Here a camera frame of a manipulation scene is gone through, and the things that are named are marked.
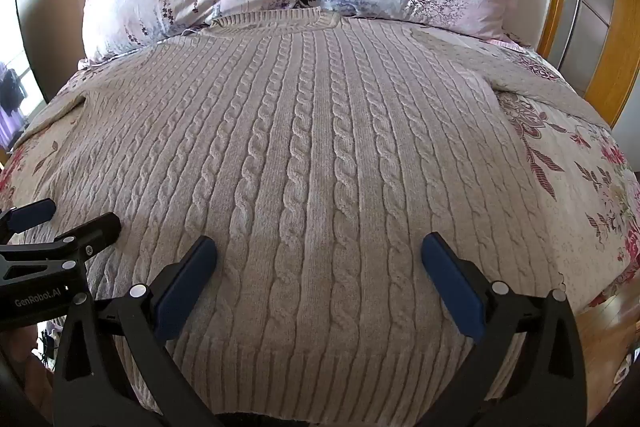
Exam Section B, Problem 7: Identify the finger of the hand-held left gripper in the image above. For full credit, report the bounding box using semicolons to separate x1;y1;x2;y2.
0;213;122;289
0;199;57;240

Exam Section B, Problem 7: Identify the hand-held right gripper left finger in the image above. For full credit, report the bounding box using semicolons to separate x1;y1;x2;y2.
52;236;218;427

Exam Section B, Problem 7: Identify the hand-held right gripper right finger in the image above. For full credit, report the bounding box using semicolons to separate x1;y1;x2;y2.
421;232;587;427

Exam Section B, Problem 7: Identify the beige cable-knit sweater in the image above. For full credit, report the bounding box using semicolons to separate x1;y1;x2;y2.
10;7;576;425

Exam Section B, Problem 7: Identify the window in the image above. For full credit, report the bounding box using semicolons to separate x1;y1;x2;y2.
0;49;46;152

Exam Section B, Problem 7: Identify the floral bed sheet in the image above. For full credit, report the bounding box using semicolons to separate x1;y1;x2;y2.
0;19;640;413

